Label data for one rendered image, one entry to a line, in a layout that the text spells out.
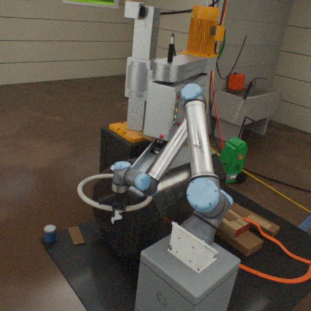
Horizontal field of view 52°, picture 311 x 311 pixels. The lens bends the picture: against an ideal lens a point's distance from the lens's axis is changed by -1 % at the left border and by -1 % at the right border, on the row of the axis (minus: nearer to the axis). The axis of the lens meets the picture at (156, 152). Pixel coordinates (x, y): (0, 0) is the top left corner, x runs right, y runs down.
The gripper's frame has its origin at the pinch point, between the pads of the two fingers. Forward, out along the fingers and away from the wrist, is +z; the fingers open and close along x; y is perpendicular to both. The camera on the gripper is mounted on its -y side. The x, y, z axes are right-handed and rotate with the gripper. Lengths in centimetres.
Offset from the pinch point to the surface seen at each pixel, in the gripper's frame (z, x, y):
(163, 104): -59, 66, 28
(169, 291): 14, -41, 32
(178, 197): 15, 64, 52
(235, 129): 29, 352, 196
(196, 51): -97, 122, 57
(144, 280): 20.5, -27.2, 21.0
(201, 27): -117, 119, 56
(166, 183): 6, 67, 41
